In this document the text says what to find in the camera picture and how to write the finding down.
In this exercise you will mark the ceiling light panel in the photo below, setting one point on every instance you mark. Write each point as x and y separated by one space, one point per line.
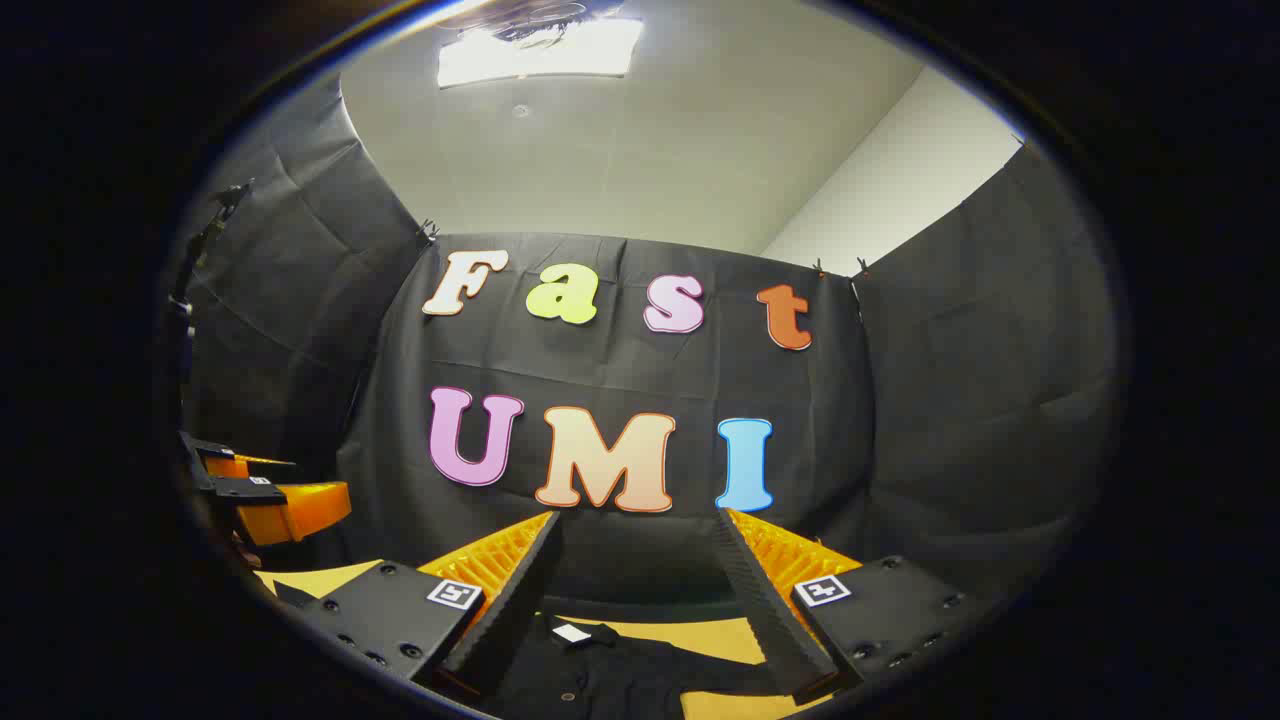
540 55

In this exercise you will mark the black shirt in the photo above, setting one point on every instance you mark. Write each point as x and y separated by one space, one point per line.
600 680

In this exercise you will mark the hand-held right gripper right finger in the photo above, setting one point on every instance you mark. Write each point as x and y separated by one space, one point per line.
770 620

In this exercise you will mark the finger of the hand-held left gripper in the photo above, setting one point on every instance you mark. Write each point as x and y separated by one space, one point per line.
290 510
228 466

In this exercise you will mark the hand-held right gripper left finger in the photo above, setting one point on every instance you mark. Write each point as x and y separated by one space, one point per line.
510 610

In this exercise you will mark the black backdrop cloth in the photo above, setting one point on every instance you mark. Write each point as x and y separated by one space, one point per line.
600 370

